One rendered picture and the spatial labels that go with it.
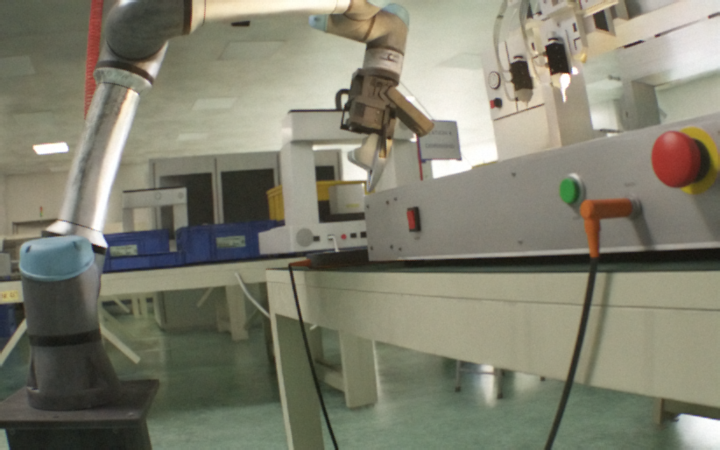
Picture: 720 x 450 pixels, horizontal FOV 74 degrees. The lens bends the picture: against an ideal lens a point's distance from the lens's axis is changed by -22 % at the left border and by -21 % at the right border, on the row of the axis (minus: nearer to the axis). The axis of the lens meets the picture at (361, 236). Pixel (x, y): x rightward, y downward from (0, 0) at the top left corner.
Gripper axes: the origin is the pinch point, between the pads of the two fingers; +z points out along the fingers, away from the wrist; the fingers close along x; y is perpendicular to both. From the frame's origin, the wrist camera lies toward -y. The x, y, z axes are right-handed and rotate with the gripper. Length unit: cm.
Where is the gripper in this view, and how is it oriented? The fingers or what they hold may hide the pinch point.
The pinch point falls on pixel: (371, 183)
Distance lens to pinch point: 107.1
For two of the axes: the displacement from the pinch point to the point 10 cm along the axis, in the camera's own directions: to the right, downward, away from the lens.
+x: 3.2, -0.4, -9.5
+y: -9.4, -1.8, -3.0
